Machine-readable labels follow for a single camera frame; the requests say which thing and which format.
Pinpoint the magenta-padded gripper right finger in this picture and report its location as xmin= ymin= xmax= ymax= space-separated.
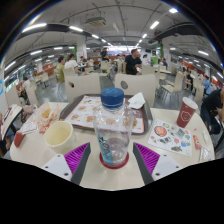
xmin=132 ymin=142 xmax=183 ymax=186

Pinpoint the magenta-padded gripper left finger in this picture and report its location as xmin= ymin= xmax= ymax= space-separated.
xmin=42 ymin=142 xmax=92 ymax=186

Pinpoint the clear water bottle blue cap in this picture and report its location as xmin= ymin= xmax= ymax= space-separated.
xmin=92 ymin=87 xmax=135 ymax=169

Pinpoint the cream plastic cup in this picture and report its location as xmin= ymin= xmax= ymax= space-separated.
xmin=43 ymin=120 xmax=77 ymax=155

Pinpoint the flat round red coaster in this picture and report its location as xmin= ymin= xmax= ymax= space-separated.
xmin=98 ymin=151 xmax=130 ymax=170

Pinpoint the colourful printed flyer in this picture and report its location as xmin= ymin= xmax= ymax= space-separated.
xmin=147 ymin=118 xmax=194 ymax=157

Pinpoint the printed paper tray liner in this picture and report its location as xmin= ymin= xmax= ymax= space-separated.
xmin=64 ymin=95 xmax=145 ymax=134

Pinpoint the small red sauce packet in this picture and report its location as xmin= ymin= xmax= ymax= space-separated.
xmin=192 ymin=134 xmax=203 ymax=150

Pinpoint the clear plastic packet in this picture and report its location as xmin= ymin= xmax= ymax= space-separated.
xmin=198 ymin=145 xmax=213 ymax=163

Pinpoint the white printed card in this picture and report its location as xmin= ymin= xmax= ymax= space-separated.
xmin=19 ymin=120 xmax=39 ymax=135

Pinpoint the crumpled white napkin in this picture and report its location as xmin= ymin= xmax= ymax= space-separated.
xmin=127 ymin=92 xmax=147 ymax=110

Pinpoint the red paper cup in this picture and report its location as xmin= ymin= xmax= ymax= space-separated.
xmin=175 ymin=96 xmax=199 ymax=129

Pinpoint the small red box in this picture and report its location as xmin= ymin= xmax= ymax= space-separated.
xmin=13 ymin=131 xmax=27 ymax=148

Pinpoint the pink bag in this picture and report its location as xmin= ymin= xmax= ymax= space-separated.
xmin=21 ymin=104 xmax=36 ymax=118

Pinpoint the cream chair with round hole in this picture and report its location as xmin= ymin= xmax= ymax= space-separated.
xmin=114 ymin=73 xmax=157 ymax=108
xmin=64 ymin=73 xmax=102 ymax=103

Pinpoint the cream neighbouring dining table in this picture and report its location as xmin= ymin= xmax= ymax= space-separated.
xmin=0 ymin=103 xmax=24 ymax=141

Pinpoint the person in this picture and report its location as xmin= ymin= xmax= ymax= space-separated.
xmin=122 ymin=48 xmax=144 ymax=76
xmin=54 ymin=55 xmax=67 ymax=84
xmin=63 ymin=53 xmax=81 ymax=75
xmin=201 ymin=74 xmax=212 ymax=93
xmin=199 ymin=87 xmax=224 ymax=134

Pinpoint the cream dining chairs group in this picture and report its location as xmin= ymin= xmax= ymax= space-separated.
xmin=4 ymin=59 xmax=206 ymax=109

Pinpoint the ceiling strip lights group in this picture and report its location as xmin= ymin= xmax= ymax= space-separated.
xmin=3 ymin=7 xmax=224 ymax=81

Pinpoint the ceiling air conditioner unit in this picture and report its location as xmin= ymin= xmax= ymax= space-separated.
xmin=84 ymin=16 xmax=107 ymax=28

